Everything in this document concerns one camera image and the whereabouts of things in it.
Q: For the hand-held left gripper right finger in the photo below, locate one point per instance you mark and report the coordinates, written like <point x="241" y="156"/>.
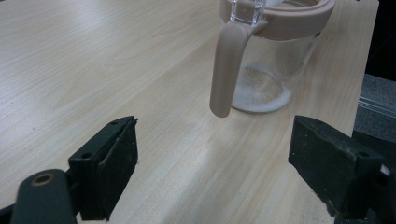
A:
<point x="336" y="168"/>

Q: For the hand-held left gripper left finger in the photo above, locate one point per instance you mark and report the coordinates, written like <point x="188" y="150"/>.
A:
<point x="104" y="171"/>

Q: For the aluminium floor rail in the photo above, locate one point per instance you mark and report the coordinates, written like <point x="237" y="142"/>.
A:
<point x="378" y="107"/>

